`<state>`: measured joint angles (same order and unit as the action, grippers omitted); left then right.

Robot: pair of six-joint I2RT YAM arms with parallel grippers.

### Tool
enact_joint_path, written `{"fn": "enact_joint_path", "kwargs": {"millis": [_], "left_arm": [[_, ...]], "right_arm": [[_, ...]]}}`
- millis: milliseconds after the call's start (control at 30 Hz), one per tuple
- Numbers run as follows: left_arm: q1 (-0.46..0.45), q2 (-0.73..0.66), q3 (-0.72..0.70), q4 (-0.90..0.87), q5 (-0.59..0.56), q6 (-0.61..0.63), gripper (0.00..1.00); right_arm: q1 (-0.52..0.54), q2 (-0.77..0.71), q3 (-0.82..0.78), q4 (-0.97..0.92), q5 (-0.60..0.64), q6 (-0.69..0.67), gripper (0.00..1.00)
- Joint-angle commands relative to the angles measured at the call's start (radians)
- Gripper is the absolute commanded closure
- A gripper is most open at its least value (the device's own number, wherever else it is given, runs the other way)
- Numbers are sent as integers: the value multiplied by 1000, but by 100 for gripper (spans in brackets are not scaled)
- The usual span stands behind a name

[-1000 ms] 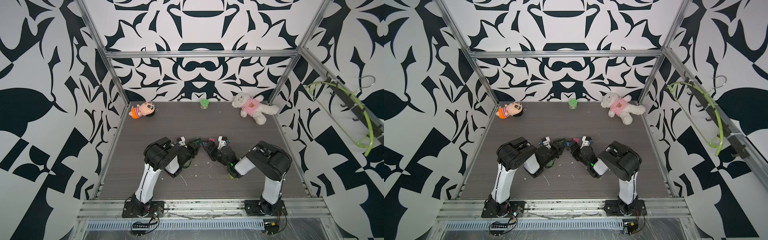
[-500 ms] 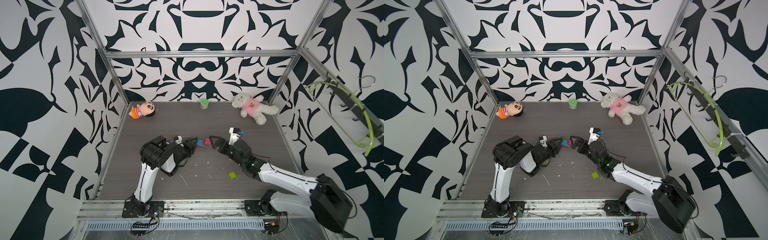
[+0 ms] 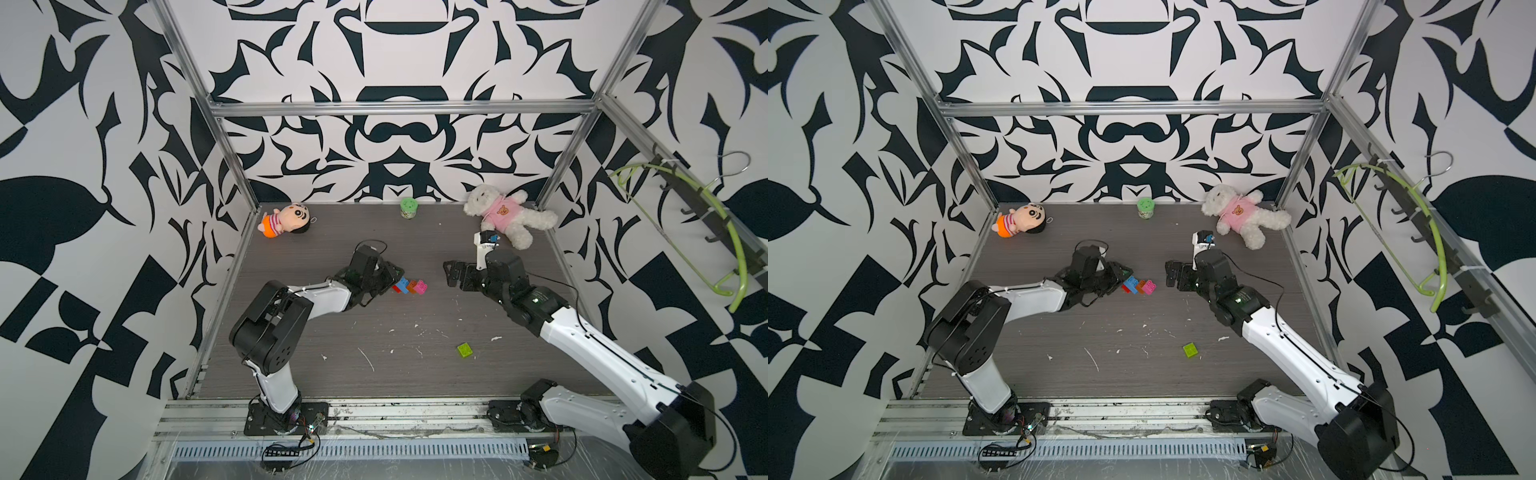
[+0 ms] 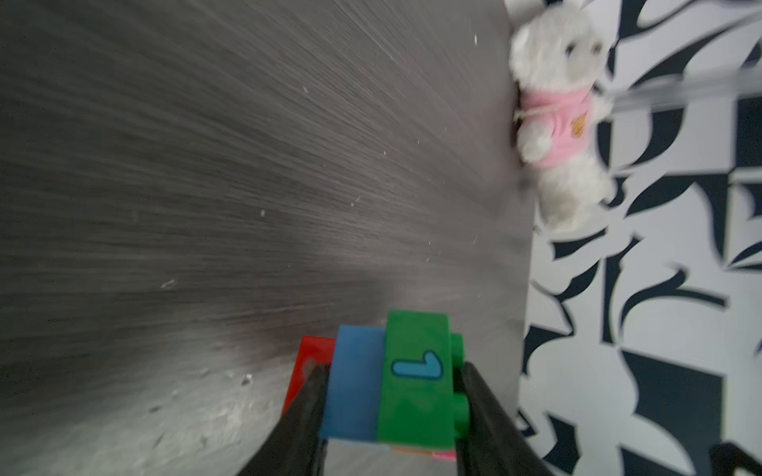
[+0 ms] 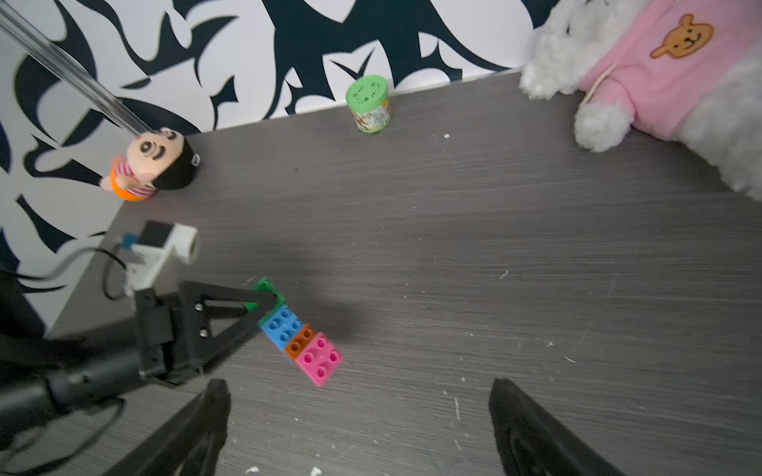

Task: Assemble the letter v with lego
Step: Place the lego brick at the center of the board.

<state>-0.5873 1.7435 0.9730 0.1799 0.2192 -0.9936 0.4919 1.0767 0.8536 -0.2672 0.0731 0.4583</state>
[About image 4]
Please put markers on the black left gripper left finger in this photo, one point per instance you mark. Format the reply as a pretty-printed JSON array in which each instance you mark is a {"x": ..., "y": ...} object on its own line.
[{"x": 294, "y": 446}]

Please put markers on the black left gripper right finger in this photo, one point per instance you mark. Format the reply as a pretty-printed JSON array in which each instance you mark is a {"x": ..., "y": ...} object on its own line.
[{"x": 493, "y": 446}]

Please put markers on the pink lego brick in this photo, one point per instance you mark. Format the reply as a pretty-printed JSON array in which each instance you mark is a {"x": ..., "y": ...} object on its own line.
[{"x": 446, "y": 455}]

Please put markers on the blue long lego brick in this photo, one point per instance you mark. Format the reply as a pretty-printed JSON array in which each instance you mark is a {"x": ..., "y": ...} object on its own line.
[{"x": 354, "y": 389}]

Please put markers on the green lego brick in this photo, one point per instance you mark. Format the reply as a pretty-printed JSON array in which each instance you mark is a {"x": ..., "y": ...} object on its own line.
[{"x": 419, "y": 406}]

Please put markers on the red lego brick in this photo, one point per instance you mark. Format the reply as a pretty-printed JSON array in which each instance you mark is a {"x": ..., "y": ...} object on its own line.
[{"x": 313, "y": 352}]

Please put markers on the orange lego brick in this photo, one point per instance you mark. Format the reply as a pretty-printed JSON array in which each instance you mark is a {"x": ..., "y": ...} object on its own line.
[{"x": 413, "y": 451}]

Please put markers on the white teddy bear pink shirt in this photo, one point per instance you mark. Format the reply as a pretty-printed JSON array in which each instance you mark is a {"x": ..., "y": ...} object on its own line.
[{"x": 556, "y": 59}]

